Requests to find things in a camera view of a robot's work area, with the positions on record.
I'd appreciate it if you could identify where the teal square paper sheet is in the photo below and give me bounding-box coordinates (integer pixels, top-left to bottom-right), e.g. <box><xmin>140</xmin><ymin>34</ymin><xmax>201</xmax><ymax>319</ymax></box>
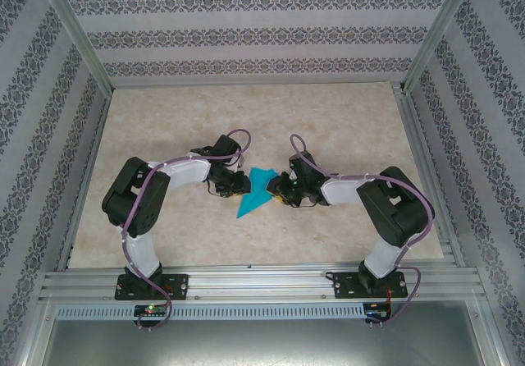
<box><xmin>235</xmin><ymin>167</ymin><xmax>281</xmax><ymax>220</ymax></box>

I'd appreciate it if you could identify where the grey sheet metal panel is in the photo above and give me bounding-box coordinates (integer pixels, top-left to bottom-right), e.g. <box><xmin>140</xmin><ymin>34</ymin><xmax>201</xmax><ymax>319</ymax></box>
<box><xmin>24</xmin><ymin>300</ymin><xmax>504</xmax><ymax>366</ymax></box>

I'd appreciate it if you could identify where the long aluminium mounting rail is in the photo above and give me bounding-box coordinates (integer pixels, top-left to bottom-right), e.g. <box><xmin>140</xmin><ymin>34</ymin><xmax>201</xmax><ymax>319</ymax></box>
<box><xmin>39</xmin><ymin>262</ymin><xmax>487</xmax><ymax>301</ymax></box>

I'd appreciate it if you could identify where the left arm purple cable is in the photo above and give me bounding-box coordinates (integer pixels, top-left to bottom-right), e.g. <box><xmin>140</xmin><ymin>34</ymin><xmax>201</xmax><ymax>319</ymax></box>
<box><xmin>121</xmin><ymin>129</ymin><xmax>253</xmax><ymax>331</ymax></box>

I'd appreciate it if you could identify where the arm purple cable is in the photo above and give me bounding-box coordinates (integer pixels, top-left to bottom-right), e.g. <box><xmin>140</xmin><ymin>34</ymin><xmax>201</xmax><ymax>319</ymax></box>
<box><xmin>289</xmin><ymin>134</ymin><xmax>436</xmax><ymax>328</ymax></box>
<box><xmin>121</xmin><ymin>129</ymin><xmax>253</xmax><ymax>331</ymax></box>

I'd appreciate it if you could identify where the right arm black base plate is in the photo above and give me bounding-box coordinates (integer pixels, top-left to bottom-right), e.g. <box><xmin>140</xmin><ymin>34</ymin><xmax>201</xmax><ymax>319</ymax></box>
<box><xmin>332</xmin><ymin>270</ymin><xmax>409</xmax><ymax>300</ymax></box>

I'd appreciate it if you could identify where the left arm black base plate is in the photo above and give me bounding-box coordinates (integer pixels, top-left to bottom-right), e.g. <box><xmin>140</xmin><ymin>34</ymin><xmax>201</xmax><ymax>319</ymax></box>
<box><xmin>114</xmin><ymin>273</ymin><xmax>190</xmax><ymax>301</ymax></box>

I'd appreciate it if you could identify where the grey slotted cable duct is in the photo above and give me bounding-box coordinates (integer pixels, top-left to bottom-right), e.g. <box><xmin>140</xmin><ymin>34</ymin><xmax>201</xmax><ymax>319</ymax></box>
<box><xmin>55</xmin><ymin>302</ymin><xmax>390</xmax><ymax>320</ymax></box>

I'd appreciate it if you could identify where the aluminium side rail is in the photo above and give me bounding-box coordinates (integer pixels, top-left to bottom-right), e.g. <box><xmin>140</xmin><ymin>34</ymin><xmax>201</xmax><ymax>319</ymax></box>
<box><xmin>391</xmin><ymin>82</ymin><xmax>467</xmax><ymax>268</ymax></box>
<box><xmin>57</xmin><ymin>89</ymin><xmax>112</xmax><ymax>271</ymax></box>

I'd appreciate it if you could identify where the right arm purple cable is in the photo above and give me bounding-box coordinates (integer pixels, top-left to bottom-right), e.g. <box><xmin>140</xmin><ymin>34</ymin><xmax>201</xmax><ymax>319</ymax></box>
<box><xmin>289</xmin><ymin>134</ymin><xmax>436</xmax><ymax>328</ymax></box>

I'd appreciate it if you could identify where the aluminium frame post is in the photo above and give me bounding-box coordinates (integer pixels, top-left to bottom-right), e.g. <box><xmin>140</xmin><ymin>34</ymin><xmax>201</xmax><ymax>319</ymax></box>
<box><xmin>34</xmin><ymin>0</ymin><xmax>115</xmax><ymax>93</ymax></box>
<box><xmin>403</xmin><ymin>0</ymin><xmax>481</xmax><ymax>94</ymax></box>

